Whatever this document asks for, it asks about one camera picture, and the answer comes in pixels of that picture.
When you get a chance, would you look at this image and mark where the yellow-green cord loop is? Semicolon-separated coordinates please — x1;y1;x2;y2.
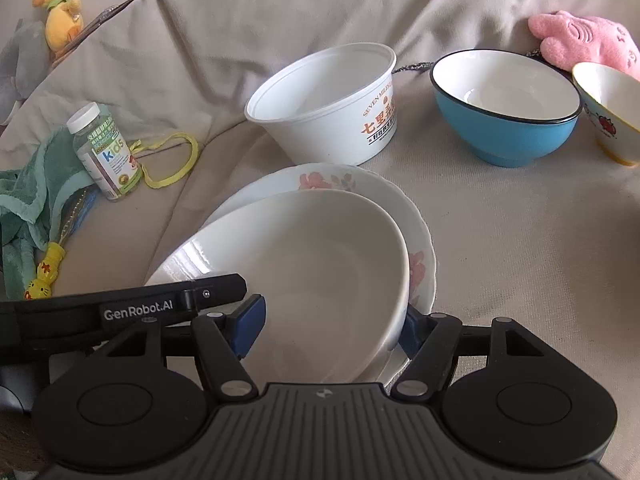
129;132;200;191

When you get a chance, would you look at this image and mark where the green towel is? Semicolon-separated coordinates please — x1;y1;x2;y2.
1;128;94;300

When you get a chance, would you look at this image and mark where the grey plush toy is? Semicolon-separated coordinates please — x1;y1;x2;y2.
0;21;50;126

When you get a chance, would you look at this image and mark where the kids vitamin bottle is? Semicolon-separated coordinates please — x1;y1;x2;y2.
66;102;142;200

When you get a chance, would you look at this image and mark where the floral white shallow bowl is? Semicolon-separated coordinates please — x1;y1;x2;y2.
202;161;438;386

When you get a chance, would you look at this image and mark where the yellow cat toy stick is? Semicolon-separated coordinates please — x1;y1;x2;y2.
24;242;66;300

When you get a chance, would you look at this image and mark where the white bowl yellow rim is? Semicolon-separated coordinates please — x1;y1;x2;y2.
572;62;640;167

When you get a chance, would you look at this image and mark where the large white ceramic bowl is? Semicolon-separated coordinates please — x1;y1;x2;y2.
148;190;409;387

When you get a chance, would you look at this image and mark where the pink plush toy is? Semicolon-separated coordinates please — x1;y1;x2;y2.
527;11;639;79

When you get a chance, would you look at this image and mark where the blue enamel bowl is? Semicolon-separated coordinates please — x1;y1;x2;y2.
430;49;582;168

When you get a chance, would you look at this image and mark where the white plastic takeaway bowl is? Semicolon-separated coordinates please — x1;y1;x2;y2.
244;42;398;166

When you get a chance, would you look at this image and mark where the beige sofa cover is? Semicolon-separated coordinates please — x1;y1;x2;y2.
0;0;640;480

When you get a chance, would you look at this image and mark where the yellow duck plush toy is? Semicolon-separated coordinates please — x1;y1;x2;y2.
32;0;84;55

